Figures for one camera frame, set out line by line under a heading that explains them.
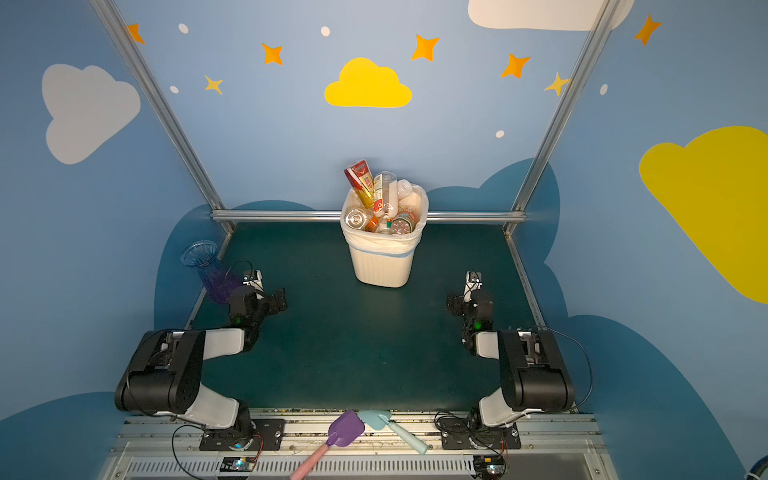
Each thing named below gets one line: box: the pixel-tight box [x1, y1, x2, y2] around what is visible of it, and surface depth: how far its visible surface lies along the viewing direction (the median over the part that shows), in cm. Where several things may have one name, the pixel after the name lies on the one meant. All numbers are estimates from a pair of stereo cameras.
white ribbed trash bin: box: [340, 184, 429, 288], surface depth 88 cm
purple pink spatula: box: [290, 410, 366, 480], surface depth 76 cm
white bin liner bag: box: [340, 184, 429, 256], surface depth 85 cm
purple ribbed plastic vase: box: [181, 240, 242, 304], surface depth 90 cm
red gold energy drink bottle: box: [344, 159, 375, 209], surface depth 90 cm
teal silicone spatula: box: [358, 410, 428, 455], surface depth 77 cm
